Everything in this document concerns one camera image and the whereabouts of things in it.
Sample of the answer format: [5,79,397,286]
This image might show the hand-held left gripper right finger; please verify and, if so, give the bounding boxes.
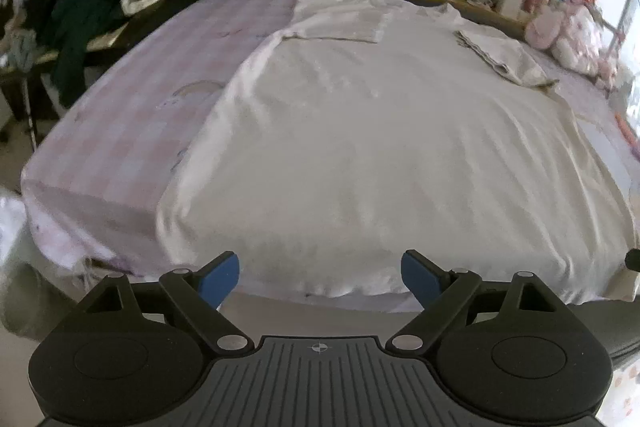
[390,249,571,353]

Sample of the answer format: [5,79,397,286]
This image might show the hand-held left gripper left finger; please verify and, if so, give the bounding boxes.
[80,251,251,353]

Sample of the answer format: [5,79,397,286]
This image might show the cream printed t-shirt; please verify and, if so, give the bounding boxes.
[156,0,640,303]

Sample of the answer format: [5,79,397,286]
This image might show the pink checked cartoon bed sheet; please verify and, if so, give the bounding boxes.
[20,0,640,313]

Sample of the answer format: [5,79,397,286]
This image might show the white plush bunny pink bows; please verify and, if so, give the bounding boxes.
[550,4,609,76]

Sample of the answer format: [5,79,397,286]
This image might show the pink round plush toy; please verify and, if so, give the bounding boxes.
[525,9,566,50]

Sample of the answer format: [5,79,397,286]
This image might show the black garment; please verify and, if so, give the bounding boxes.
[25,0,211,108]

